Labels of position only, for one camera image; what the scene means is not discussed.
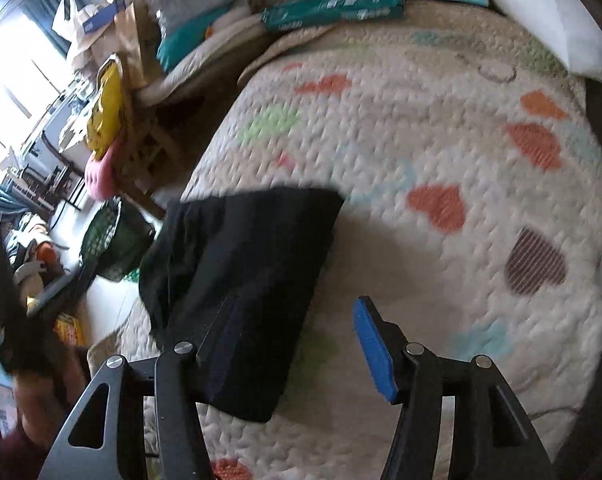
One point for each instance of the white pillow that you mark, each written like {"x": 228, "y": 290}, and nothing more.
{"x": 556, "y": 15}

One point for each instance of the blue curtain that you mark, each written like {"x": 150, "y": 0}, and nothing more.
{"x": 51, "y": 10}

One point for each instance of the wooden chair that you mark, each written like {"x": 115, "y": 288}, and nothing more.
{"x": 148, "y": 160}

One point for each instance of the long green box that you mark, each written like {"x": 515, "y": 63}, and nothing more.
{"x": 331, "y": 5}

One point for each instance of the green mesh basket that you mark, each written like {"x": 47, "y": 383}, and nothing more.
{"x": 111, "y": 245}

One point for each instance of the dark blue box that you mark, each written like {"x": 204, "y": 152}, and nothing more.
{"x": 103, "y": 17}

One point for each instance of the yellow and pink bag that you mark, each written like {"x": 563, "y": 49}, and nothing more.
{"x": 106, "y": 110}

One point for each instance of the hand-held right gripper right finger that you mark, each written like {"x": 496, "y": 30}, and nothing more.
{"x": 376, "y": 355}

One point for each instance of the quilted heart print blanket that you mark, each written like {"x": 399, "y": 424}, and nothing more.
{"x": 431, "y": 135}

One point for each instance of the teal cushion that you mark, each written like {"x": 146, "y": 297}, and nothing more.
{"x": 186, "y": 42}

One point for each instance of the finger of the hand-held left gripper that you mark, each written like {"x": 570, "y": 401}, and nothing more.
{"x": 16, "y": 310}

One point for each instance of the black pants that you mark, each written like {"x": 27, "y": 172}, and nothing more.
{"x": 256, "y": 270}

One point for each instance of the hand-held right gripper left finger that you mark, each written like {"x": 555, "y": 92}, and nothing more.
{"x": 221, "y": 355}

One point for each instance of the person's left hand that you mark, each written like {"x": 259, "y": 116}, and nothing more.
{"x": 48, "y": 400}

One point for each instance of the white plastic bag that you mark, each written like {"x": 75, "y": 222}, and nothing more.
{"x": 68, "y": 22}

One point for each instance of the dark desk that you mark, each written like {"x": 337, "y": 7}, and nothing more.
{"x": 56, "y": 135}

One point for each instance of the brown paper bag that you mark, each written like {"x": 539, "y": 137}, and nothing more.
{"x": 131, "y": 45}

